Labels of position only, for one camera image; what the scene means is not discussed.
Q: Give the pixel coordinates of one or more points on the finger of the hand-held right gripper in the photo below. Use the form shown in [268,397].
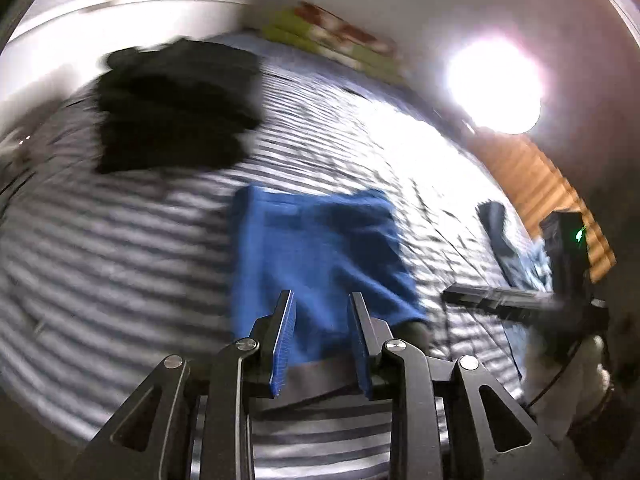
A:
[495,297]

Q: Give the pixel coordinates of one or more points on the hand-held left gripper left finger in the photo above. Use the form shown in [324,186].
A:
[282,345]

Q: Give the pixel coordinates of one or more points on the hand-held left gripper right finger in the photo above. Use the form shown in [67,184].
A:
[361,345]

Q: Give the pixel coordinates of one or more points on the blue shorts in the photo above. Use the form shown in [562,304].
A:
[320,250]

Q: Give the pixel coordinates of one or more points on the person's right hand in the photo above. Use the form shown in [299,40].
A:
[565,390]

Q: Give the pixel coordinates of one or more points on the dark blue garment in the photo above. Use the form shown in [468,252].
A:
[495,230]

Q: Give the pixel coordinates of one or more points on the blue white striped quilt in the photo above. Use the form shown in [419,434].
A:
[150,270]

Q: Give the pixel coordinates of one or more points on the black folded garment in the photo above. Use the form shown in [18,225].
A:
[175,105]

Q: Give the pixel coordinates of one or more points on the red floral folded blanket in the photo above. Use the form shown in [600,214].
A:
[340,25]

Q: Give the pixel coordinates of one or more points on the wooden slatted bed rail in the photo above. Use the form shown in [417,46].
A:
[530,170]

